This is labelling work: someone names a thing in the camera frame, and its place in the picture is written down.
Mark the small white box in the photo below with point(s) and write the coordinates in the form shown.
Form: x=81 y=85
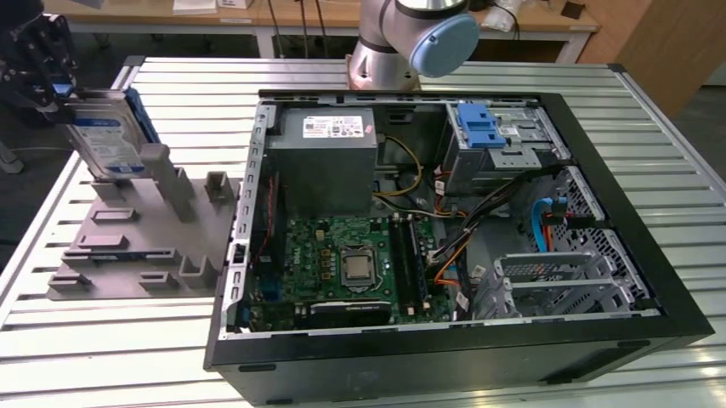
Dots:
x=235 y=3

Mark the green motherboard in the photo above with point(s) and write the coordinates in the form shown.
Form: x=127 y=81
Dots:
x=305 y=255

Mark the grey metal stand foot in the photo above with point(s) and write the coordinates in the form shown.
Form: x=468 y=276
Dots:
x=10 y=163

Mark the metal disk bay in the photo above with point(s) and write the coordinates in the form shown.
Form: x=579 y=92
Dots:
x=558 y=285

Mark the brown wooden cabinet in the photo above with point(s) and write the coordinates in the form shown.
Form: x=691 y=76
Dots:
x=668 y=42

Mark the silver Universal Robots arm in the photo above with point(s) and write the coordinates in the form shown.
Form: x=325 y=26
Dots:
x=380 y=59

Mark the hard disk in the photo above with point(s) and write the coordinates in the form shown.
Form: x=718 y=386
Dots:
x=108 y=136

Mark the blue plastic drive latch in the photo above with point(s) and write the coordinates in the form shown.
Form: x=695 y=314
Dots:
x=476 y=127

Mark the black graphics card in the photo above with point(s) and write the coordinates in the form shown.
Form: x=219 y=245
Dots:
x=345 y=312

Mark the clear plastic bag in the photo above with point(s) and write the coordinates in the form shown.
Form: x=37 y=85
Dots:
x=502 y=17

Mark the grey parts rack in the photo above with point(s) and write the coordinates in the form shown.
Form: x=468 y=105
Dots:
x=147 y=229

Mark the black PC case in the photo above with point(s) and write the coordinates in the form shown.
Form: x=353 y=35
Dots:
x=396 y=365

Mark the silver CPU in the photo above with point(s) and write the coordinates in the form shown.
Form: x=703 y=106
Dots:
x=359 y=268

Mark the metal drive cage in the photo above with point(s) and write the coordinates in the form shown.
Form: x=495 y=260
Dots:
x=510 y=161

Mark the small dark box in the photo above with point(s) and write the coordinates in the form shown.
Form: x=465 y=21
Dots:
x=574 y=9

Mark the grey power supply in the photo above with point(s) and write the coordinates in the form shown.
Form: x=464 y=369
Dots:
x=317 y=178

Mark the wooden desk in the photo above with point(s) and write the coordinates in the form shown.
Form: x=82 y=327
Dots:
x=141 y=19

